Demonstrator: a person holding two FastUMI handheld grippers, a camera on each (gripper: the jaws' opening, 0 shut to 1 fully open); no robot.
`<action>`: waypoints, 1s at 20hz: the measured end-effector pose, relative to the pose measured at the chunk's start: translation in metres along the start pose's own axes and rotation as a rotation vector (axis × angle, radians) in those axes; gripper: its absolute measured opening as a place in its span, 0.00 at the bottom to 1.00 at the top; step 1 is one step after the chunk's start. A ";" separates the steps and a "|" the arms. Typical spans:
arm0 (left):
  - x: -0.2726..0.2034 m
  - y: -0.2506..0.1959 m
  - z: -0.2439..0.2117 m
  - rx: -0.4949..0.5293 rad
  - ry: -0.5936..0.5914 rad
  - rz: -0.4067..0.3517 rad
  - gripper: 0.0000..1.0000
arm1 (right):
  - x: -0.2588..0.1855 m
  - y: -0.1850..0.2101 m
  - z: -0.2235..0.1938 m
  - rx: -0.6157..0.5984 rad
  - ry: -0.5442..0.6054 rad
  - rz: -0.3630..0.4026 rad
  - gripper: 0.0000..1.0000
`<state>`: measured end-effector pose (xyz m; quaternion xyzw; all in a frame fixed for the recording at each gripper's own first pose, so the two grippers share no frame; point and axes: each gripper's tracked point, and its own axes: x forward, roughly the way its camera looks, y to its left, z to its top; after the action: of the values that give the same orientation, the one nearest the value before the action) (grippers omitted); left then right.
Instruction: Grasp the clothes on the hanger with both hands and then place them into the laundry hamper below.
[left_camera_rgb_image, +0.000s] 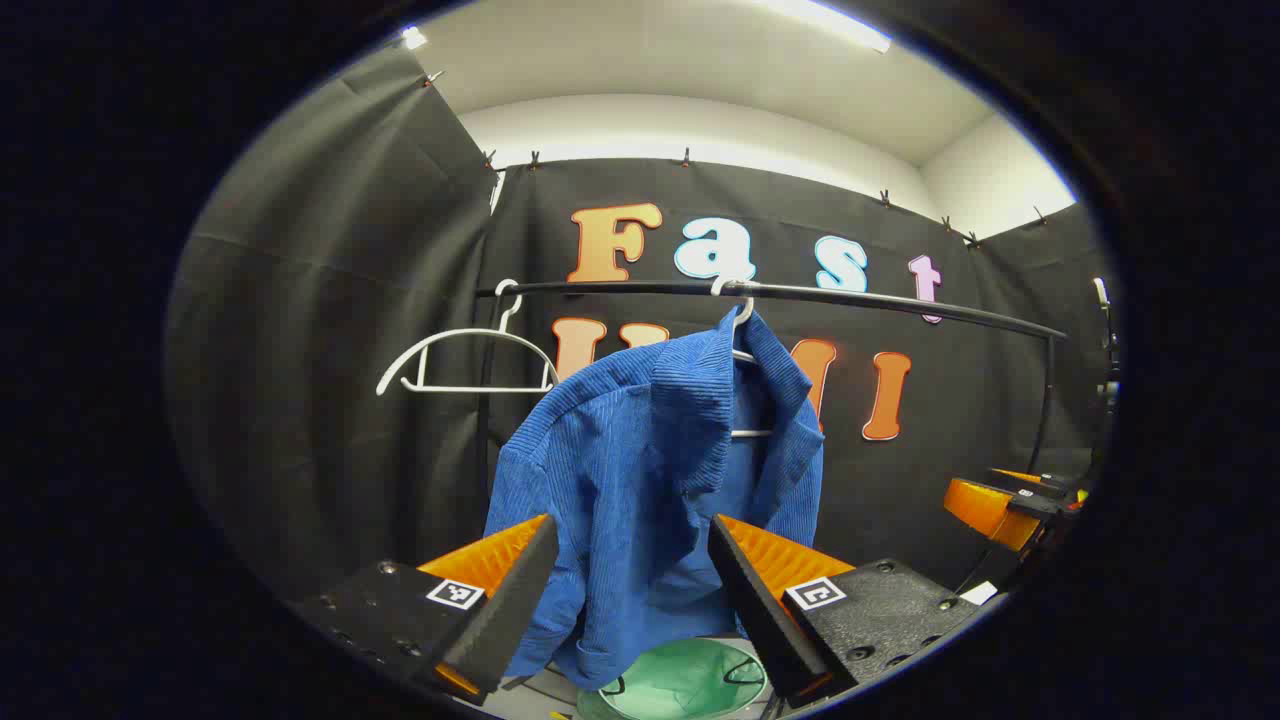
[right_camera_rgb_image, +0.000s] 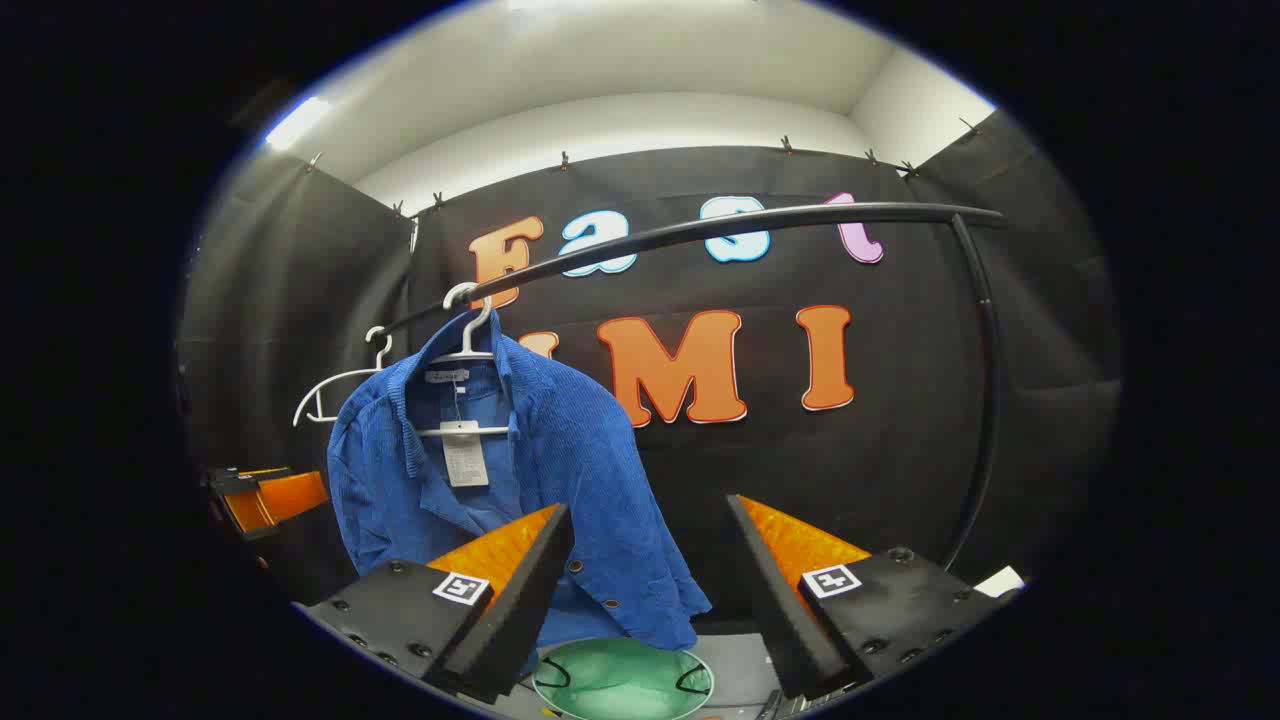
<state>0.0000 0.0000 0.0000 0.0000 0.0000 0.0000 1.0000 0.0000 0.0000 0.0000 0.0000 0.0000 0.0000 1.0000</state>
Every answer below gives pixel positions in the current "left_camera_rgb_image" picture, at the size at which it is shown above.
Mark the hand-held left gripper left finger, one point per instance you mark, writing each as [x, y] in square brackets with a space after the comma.
[505, 620]

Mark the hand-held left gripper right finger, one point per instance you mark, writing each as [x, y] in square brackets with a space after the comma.
[760, 620]

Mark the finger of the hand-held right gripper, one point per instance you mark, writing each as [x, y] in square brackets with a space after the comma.
[985, 510]
[1030, 485]

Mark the green laundry hamper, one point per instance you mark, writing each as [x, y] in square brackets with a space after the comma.
[680, 685]

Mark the white clothes hanger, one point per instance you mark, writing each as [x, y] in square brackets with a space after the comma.
[480, 388]
[752, 433]

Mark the black clothes rack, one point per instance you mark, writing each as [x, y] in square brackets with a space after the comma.
[640, 287]

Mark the white paper tag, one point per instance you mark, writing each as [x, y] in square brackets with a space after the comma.
[978, 593]

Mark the black backdrop cloth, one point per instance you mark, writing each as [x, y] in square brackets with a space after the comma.
[330, 300]

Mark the row of black backdrop clips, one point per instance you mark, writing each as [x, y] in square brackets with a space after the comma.
[686, 158]

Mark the ceiling light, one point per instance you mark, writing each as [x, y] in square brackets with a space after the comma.
[412, 38]

